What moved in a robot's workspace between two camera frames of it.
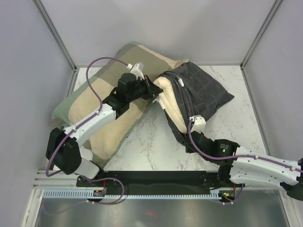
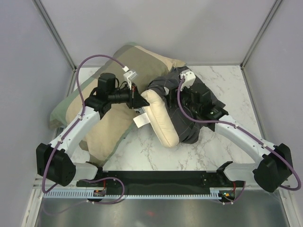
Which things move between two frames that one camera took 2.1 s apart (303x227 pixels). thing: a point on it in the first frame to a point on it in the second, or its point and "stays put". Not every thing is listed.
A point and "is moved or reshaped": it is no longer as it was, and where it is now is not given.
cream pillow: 169,103 to 160,121
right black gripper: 199,132 to 183,91
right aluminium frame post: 276,5 stays put
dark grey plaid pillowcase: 197,93 is moved or reshaped
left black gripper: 151,89 to 135,100
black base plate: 156,180 stays put
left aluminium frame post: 56,33 stays put
